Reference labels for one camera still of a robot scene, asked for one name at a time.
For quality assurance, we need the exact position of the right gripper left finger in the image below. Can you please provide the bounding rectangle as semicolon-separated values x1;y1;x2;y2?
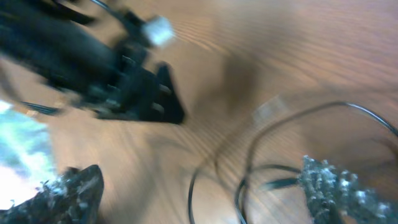
1;164;104;224

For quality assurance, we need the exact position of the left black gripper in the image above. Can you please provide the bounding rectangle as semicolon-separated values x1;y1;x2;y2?
77;46;185;124

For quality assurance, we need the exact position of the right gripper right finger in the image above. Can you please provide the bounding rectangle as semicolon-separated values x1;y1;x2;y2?
298;155;397;224

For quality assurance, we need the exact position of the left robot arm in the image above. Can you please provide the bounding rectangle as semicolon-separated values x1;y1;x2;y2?
1;0;185;124

